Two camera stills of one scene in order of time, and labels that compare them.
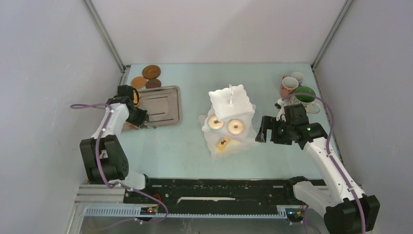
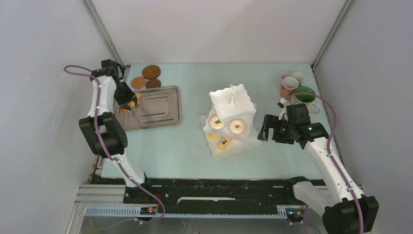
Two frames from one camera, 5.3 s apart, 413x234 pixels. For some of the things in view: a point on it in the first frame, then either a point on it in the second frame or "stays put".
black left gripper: x=143 y=116 to x=129 y=95
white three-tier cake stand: x=229 y=127 stays put
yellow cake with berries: x=224 y=143 stays put
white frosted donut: x=233 y=130 stays put
